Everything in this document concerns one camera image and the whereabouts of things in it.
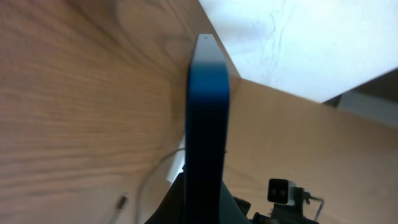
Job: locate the white power strip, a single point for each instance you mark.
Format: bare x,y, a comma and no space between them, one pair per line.
178,161

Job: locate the blue Galaxy smartphone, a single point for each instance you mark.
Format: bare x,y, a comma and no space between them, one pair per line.
206,121

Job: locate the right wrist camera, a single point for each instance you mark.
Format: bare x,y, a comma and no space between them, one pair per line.
284,192

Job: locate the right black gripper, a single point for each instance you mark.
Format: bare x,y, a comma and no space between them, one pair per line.
281,215

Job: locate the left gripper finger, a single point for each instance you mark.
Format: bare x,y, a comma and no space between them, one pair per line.
173,209

